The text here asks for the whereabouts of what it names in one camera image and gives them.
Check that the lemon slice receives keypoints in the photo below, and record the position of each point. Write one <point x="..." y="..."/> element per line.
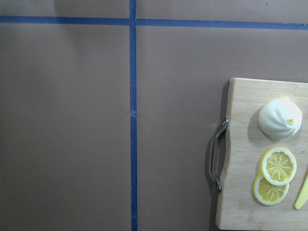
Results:
<point x="278" y="166"/>
<point x="267" y="193"/>

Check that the upper lemon slice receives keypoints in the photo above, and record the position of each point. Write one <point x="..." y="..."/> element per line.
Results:
<point x="278" y="166"/>

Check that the metal cutting board handle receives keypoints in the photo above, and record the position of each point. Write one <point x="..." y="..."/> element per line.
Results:
<point x="214" y="151"/>

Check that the white steamed bun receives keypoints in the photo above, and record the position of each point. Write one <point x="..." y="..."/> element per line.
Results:
<point x="280" y="118"/>

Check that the lower lemon slice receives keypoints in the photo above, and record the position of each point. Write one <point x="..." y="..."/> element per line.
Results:
<point x="267" y="193"/>

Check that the yellow plastic knife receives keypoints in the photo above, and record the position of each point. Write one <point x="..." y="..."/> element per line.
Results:
<point x="303" y="195"/>

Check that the bamboo cutting board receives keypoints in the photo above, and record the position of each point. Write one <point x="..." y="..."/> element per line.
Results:
<point x="237" y="208"/>

